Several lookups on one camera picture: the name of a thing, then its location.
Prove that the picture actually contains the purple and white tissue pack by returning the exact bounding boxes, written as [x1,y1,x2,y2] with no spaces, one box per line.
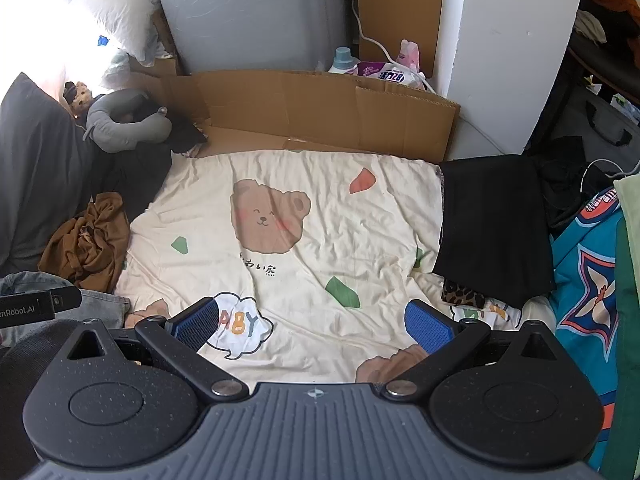
[356,61,426,92]

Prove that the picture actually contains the cream bear-print bed sheet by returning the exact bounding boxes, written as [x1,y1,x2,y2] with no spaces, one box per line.
[114,149,557,386]

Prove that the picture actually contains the leopard print cloth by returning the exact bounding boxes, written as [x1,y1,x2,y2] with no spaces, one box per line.
[441,280,487,309]

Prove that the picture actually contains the pink bottle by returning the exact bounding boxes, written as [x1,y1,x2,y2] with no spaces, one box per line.
[397,39,421,71]

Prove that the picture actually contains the white fluffy pillow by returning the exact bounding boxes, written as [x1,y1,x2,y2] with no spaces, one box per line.
[50,0,166,68]

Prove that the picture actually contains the brown printed t-shirt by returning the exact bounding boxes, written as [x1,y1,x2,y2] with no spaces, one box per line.
[39,191,131,295]

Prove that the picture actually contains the white bottle with blue cap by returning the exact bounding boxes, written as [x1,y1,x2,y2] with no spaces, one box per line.
[328,47,361,75]

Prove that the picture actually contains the flattened cardboard box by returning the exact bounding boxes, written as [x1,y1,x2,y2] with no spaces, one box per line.
[127,55,462,163]

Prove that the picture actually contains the green cloth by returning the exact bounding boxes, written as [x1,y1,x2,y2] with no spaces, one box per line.
[602,172,640,480]

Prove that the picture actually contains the white cabinet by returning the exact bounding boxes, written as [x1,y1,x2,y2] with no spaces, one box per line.
[435,0,588,158]

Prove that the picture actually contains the folded black garment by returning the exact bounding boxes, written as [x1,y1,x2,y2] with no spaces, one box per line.
[432,155,558,308]

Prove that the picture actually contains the white cable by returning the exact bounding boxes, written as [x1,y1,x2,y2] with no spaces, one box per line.
[350,0,438,96]
[580,159,640,193]

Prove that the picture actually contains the grey plastic-wrapped panel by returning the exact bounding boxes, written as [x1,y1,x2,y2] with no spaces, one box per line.
[149,0,361,77]

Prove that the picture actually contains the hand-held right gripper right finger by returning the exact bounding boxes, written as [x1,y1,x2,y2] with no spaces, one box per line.
[382,299,558,402]

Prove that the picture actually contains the black chair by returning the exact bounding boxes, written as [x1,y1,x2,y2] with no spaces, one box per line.
[567,10,640,91]

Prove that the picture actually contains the brown plush bear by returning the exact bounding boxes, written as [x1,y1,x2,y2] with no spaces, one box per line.
[64,81,93,116]

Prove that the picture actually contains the grey jeans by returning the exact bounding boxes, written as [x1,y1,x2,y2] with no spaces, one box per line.
[0,271,132,348]

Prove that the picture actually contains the grey bag with black handle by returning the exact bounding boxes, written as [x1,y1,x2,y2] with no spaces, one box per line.
[530,85,640,161]

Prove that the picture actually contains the dark green garment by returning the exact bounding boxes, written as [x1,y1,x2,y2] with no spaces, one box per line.
[0,72,101,276]

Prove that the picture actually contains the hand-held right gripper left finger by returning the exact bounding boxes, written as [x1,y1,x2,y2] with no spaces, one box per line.
[66,296,249,403]

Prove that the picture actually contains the crumpled black garment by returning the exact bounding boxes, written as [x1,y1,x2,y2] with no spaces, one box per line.
[90,105,208,221]

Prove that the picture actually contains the grey neck pillow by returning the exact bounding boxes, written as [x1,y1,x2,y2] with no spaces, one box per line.
[82,88,173,153]

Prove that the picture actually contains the upright cardboard box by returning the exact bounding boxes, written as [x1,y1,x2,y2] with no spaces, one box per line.
[356,0,446,68]

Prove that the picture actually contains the dark cloth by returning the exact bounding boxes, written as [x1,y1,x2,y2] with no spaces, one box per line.
[530,135,601,233]

